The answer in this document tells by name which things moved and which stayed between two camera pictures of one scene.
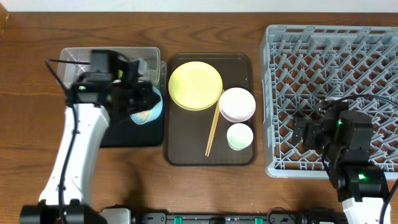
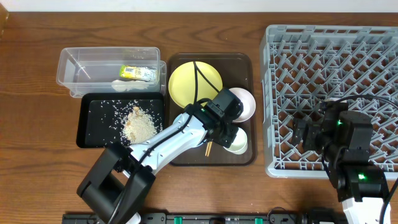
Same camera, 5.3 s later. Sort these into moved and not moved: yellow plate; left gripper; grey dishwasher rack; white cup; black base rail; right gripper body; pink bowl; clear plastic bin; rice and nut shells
Moved: rice and nut shells; white cup; left gripper
Not moved: grey dishwasher rack; yellow plate; clear plastic bin; pink bowl; black base rail; right gripper body
